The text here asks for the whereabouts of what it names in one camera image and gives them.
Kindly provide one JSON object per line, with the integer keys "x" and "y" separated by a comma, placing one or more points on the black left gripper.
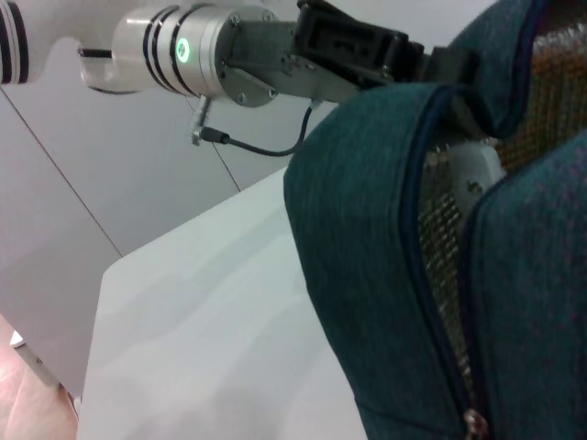
{"x": 357, "y": 46}

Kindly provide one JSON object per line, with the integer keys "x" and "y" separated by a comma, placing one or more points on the teal fabric zipper bag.
{"x": 367, "y": 229}

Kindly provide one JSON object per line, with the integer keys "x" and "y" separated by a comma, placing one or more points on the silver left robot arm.
{"x": 137, "y": 46}

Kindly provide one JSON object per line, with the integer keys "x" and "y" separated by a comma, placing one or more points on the white table leg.
{"x": 41, "y": 366}

